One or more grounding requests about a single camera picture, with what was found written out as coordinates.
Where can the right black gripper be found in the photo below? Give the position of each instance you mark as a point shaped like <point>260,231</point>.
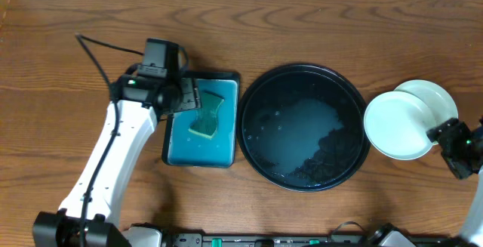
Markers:
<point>450,137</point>

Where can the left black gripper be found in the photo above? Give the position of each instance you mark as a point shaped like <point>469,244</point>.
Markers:
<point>190,94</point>

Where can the green yellow sponge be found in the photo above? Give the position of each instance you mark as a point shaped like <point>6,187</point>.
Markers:
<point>206,122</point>

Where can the pale green plate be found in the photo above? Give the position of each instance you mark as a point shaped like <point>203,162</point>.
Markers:
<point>396,123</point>
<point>434,96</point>

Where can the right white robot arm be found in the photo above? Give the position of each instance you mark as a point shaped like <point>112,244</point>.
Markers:
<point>471,232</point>

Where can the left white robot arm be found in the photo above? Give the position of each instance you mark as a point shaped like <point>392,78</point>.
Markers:
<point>89,215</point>

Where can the black rectangular water tray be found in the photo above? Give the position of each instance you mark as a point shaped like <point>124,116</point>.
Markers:
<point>183,147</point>

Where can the round black serving tray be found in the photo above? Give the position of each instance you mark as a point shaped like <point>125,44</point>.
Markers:
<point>300,126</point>

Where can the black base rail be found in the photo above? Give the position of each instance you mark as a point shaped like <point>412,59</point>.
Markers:
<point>387,235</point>

